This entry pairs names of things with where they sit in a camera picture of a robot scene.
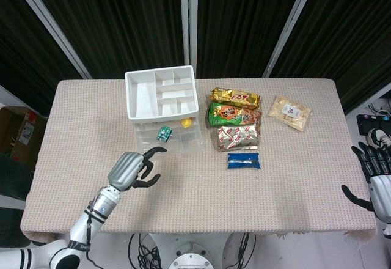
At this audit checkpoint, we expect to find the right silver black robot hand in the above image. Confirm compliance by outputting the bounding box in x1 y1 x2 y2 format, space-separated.
341 142 391 221

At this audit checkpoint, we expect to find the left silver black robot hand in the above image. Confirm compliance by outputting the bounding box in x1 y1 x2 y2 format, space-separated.
106 146 168 192

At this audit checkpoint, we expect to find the small green packet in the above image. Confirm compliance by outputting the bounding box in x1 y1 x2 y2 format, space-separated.
156 125 174 144

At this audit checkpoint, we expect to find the clear drawer with green box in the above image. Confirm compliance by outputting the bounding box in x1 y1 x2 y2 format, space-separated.
133 116 205 156

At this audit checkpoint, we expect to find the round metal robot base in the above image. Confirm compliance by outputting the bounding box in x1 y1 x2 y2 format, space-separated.
167 240 214 269

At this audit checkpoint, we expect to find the brown cardboard box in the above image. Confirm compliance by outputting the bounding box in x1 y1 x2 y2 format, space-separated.
0 106 48 172

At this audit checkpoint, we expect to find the white black sneaker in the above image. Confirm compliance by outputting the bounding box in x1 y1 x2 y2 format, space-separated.
367 127 391 151

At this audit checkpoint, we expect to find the black electronic device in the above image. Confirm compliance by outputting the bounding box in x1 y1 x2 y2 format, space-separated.
356 112 391 136

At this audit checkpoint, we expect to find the beige woven tablecloth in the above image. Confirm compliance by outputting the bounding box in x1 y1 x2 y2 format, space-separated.
20 78 379 242

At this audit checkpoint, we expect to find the blue snack packet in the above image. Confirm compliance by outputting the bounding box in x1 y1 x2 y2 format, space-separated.
226 152 261 171

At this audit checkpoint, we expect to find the silver red-print snack packet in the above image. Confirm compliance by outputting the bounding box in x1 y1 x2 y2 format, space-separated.
216 124 260 153

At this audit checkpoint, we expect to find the green orange snack packet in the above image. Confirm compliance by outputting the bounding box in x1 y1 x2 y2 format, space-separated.
207 102 263 128

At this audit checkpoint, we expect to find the clear bag of beige snacks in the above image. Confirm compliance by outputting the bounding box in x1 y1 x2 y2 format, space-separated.
268 95 312 133

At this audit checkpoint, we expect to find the gold snack packet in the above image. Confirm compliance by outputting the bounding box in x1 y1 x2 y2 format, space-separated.
208 87 261 111

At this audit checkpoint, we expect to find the white compartment tray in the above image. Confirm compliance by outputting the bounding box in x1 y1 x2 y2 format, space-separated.
124 65 200 122

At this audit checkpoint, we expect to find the black floor cable bundle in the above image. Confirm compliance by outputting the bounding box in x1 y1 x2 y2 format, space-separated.
224 232 258 269
127 232 163 269

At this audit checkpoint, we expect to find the white partition post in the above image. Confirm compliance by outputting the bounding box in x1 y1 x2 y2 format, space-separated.
263 0 320 79
7 0 92 80
179 0 199 79

